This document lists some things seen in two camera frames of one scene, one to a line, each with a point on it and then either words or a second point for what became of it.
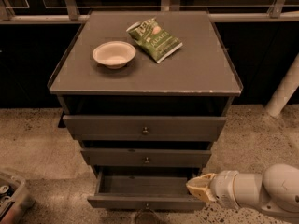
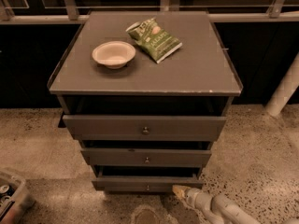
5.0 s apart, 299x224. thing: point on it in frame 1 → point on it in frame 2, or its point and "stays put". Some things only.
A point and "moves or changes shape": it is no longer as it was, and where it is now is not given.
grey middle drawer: (147, 158) stays put
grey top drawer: (145, 127) stays put
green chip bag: (153, 38) stays put
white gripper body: (224, 189) → (195, 196)
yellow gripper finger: (199, 187) → (179, 190)
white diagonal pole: (285, 91) stays put
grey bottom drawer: (145, 189) moves or changes shape
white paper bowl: (114, 54) stays put
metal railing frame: (169, 4) stays put
